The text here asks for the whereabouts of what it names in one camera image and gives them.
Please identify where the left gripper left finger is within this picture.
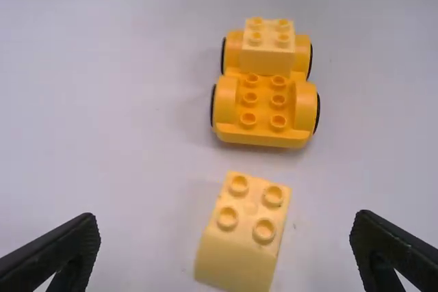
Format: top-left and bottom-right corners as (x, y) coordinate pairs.
(0, 212), (102, 292)

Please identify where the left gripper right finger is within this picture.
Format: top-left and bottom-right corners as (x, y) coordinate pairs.
(348, 209), (438, 292)

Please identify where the yellow toy car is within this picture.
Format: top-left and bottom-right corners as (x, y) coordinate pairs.
(209, 17), (322, 151)

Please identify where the pale yellow toy brick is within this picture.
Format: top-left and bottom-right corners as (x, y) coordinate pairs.
(193, 170), (293, 292)

